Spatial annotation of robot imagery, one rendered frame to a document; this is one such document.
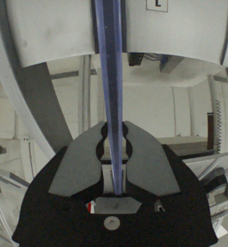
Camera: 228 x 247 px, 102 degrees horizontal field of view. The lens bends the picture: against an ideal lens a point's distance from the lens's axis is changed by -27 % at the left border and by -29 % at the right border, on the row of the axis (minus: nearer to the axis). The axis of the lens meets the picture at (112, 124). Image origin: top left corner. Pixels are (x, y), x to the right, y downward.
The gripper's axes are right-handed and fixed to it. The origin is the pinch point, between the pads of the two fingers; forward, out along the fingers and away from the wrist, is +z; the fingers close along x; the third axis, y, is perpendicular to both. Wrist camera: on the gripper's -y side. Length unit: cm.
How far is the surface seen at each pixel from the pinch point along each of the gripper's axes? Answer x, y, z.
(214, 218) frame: 48, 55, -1
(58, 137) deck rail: -8.0, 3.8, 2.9
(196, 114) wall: 135, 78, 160
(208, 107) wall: 163, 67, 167
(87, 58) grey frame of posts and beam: -10.6, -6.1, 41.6
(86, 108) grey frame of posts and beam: -10.6, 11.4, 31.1
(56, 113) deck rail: -8.0, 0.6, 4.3
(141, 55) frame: 8.7, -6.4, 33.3
